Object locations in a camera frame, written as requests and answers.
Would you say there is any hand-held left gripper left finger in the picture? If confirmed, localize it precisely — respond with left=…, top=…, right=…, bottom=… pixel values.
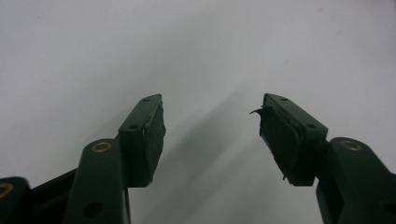
left=62, top=93, right=167, bottom=224

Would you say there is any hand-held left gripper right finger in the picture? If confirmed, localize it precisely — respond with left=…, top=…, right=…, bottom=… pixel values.
left=249, top=92, right=396, bottom=224

